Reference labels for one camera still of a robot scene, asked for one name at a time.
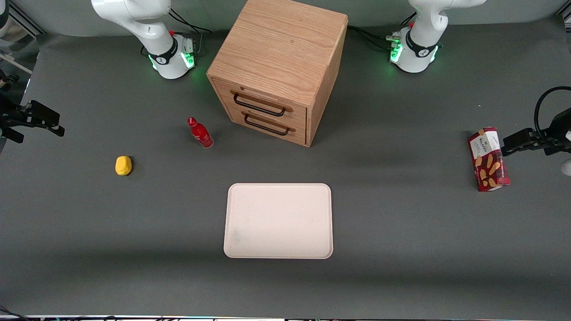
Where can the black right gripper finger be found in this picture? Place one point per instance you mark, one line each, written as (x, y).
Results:
(43, 113)
(55, 131)

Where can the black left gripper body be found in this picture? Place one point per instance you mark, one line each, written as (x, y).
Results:
(547, 140)

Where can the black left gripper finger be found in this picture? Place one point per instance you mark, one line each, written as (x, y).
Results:
(515, 149)
(521, 136)

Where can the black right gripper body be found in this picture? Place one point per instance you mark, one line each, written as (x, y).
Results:
(13, 118)

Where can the red coke bottle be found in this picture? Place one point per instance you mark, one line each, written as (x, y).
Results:
(203, 136)

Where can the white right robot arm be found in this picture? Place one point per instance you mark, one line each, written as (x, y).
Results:
(147, 26)

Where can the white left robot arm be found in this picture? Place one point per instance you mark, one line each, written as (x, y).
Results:
(421, 49)

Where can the beige plastic tray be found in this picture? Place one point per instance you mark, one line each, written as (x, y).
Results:
(279, 220)

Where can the red cookie box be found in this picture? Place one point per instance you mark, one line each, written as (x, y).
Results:
(488, 165)

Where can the yellow lemon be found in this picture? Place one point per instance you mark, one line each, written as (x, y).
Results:
(123, 166)

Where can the wooden drawer cabinet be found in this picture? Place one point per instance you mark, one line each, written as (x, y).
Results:
(276, 49)

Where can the aluminium frame rail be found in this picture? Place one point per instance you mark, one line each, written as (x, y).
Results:
(26, 21)

